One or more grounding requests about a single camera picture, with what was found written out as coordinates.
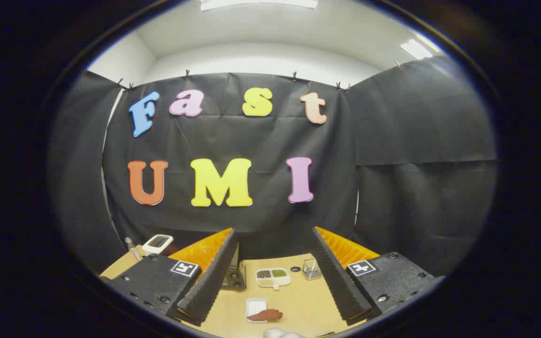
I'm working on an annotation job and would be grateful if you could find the row of black cloth clips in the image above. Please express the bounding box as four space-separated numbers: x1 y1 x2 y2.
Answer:
116 60 402 91

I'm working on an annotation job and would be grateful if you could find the black backdrop cloth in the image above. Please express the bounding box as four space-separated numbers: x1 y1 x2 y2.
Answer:
47 55 499 277

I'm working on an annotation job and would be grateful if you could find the white divided condiment dish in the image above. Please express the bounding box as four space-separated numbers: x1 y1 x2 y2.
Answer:
255 268 292 291

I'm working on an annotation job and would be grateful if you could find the black toaster oven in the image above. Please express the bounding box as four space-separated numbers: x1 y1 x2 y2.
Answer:
221 242 247 292

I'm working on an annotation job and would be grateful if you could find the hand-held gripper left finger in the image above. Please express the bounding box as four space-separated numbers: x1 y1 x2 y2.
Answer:
99 228 237 328

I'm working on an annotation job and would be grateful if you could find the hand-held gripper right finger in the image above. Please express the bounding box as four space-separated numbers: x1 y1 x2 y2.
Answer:
310 226 445 327

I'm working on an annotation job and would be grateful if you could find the wire mesh holder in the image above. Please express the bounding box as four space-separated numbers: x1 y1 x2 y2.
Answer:
302 258 323 281

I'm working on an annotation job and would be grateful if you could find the clear bottle with orange label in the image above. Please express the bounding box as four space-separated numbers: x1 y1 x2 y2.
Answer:
125 237 143 262

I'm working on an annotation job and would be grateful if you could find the brown meat slice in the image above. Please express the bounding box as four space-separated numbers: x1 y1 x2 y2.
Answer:
247 308 284 323

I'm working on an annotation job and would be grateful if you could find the white toaster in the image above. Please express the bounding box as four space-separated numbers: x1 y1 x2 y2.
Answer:
142 234 174 255

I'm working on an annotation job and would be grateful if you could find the white rectangular dish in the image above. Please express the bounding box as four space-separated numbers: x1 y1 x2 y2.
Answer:
246 298 267 323

